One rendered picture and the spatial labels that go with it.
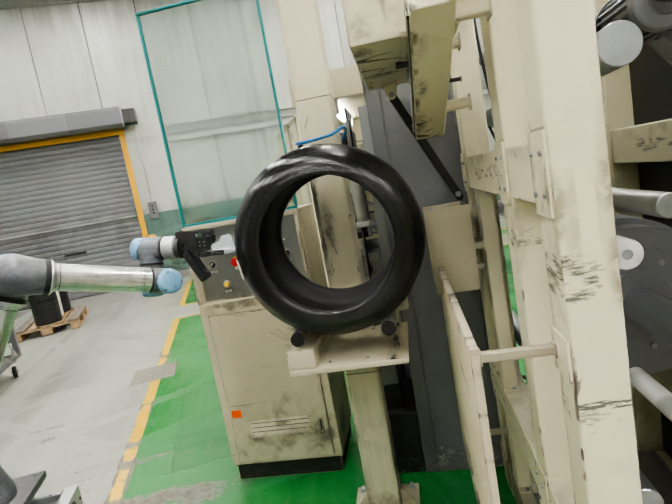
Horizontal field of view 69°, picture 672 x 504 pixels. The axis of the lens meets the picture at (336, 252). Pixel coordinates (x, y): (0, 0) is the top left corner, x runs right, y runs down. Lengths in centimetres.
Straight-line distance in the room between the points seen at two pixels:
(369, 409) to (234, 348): 74
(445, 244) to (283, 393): 112
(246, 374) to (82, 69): 930
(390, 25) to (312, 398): 170
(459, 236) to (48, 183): 988
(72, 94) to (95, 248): 298
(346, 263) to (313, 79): 67
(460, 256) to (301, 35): 94
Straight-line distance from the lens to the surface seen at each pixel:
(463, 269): 175
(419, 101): 144
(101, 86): 1100
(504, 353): 100
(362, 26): 120
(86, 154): 1085
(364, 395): 197
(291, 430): 249
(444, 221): 172
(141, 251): 169
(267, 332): 231
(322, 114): 180
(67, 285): 150
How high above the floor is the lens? 135
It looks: 8 degrees down
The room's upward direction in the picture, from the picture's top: 10 degrees counter-clockwise
